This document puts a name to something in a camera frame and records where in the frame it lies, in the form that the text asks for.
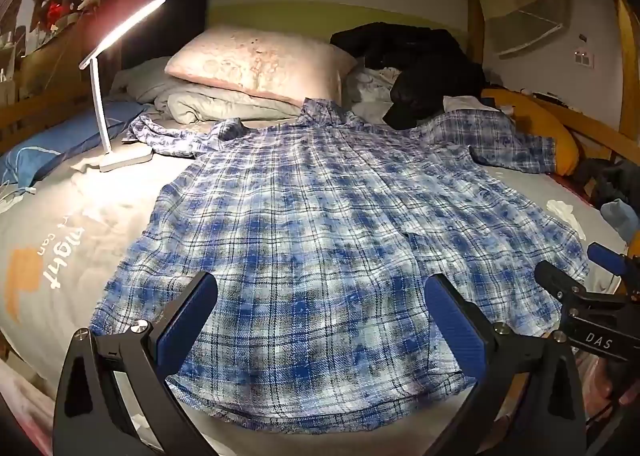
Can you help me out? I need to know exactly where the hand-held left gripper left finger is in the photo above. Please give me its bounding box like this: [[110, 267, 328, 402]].
[[51, 272, 219, 456]]

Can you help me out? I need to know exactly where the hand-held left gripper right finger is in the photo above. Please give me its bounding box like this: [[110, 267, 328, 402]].
[[424, 274, 587, 456]]

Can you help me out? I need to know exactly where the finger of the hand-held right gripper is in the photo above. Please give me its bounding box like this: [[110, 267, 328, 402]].
[[587, 243, 628, 281], [534, 261, 586, 309]]

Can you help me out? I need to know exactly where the blue plaid shirt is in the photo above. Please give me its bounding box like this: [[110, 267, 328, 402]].
[[90, 98, 591, 434]]

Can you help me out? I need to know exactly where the dark clothes pile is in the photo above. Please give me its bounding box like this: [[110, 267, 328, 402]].
[[572, 158, 637, 209]]

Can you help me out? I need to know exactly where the light blue cloth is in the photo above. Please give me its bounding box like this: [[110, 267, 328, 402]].
[[600, 199, 640, 241]]

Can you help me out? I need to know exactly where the grey printed bed sheet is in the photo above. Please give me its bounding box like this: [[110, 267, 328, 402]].
[[0, 110, 621, 456]]

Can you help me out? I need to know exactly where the yellow long pillow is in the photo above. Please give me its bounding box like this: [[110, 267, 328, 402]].
[[480, 87, 581, 177]]

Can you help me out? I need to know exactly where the grey folded quilt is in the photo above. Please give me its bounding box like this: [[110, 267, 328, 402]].
[[110, 56, 306, 124]]

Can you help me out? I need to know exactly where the blue pillow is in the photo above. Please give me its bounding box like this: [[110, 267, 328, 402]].
[[0, 100, 151, 187]]

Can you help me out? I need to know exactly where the white desk lamp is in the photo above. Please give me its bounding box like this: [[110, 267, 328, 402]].
[[70, 0, 167, 173]]

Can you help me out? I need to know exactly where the light grey crumpled cloth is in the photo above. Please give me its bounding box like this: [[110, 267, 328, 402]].
[[342, 63, 406, 124]]

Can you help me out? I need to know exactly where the black jacket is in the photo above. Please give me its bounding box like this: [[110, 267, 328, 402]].
[[330, 22, 488, 131]]

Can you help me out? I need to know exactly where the pink pillow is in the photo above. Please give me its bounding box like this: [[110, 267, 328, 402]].
[[164, 26, 358, 109]]

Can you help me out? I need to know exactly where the dark hanging garment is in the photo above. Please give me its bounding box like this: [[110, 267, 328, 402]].
[[120, 0, 211, 71]]

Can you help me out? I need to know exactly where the red flower decoration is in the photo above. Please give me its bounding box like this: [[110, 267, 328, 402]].
[[30, 0, 101, 36]]

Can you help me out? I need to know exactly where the white wall shelf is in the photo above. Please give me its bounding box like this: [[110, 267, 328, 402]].
[[487, 0, 573, 56]]

